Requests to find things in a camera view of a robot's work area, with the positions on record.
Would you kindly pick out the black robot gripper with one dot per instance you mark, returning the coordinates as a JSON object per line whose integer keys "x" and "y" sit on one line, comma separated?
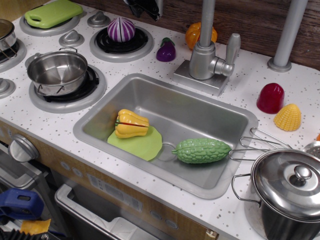
{"x": 154, "y": 8}

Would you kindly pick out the silver toy faucet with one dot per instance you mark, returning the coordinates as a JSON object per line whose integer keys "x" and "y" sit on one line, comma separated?
{"x": 205, "y": 71}

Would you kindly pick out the purple white toy onion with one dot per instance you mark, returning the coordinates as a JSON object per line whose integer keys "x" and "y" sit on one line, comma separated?
{"x": 121, "y": 30}

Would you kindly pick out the orange toy pumpkin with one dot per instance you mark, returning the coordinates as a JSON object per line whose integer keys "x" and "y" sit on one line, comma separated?
{"x": 193, "y": 34}

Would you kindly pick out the purple toy eggplant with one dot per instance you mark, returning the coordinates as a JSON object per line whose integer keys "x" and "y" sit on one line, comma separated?
{"x": 167, "y": 51}

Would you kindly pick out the grey stove knob rear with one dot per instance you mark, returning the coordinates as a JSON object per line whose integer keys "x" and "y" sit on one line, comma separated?
{"x": 98, "y": 20}

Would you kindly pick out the grey stove knob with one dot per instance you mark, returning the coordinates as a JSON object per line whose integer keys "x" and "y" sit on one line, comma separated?
{"x": 71, "y": 39}
{"x": 98, "y": 20}
{"x": 7, "y": 87}

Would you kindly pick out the grey stove knob middle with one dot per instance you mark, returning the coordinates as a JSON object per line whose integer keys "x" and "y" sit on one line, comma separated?
{"x": 71, "y": 39}

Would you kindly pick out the green toy cutting board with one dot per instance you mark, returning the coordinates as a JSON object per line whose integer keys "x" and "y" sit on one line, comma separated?
{"x": 52, "y": 14}

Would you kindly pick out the small steel bowl pot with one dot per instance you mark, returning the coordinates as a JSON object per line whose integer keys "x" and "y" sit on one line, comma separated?
{"x": 57, "y": 73}

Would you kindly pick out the yellow toy bell pepper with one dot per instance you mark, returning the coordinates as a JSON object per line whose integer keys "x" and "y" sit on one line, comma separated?
{"x": 128, "y": 124}

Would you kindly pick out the light green toy plate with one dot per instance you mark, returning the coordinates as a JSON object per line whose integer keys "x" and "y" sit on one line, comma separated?
{"x": 145, "y": 147}

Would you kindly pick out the red toy pepper half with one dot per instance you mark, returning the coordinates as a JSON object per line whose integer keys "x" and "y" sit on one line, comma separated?
{"x": 271, "y": 98}

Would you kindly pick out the steel pot at left edge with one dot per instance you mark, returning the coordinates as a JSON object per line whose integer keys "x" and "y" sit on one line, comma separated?
{"x": 7, "y": 39}

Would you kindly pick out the green toy bitter gourd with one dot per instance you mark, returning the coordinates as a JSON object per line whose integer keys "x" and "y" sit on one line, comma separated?
{"x": 201, "y": 150}

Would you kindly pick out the grey stove knob left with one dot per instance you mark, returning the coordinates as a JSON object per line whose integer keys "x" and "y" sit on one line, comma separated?
{"x": 7, "y": 87}

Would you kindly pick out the yellow toy corn piece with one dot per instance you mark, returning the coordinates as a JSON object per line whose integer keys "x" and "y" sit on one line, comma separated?
{"x": 288, "y": 118}

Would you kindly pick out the silver oven dial knob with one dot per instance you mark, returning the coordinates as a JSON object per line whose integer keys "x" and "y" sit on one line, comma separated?
{"x": 22, "y": 150}

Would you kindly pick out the silver oven door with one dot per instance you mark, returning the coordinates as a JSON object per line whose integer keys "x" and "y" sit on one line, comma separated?
{"x": 94, "y": 218}

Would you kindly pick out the perforated steel strainer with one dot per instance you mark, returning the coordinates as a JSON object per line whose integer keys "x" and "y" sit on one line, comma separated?
{"x": 313, "y": 148}

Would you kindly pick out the steel pot with lid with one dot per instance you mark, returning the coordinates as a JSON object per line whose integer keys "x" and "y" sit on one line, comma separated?
{"x": 282, "y": 201}

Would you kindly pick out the blue clamp tool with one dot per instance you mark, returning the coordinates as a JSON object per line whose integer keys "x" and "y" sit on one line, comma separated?
{"x": 20, "y": 204}

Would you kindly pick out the grey vertical post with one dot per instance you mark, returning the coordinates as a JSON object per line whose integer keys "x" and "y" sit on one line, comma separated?
{"x": 281, "y": 60}

